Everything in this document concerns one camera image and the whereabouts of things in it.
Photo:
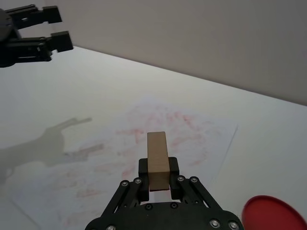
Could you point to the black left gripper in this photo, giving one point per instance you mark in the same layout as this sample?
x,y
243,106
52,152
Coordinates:
x,y
6,36

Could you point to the red round ink pad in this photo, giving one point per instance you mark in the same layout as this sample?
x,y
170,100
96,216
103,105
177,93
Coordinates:
x,y
273,213

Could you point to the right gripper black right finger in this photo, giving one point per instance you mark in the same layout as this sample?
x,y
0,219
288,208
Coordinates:
x,y
174,184

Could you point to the wooden block stamp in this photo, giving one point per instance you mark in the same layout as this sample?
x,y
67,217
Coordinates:
x,y
157,158

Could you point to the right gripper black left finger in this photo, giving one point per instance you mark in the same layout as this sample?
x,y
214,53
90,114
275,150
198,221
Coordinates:
x,y
143,182

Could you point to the white paper sheet red marks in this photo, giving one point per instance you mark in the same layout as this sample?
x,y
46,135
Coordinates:
x,y
168,124

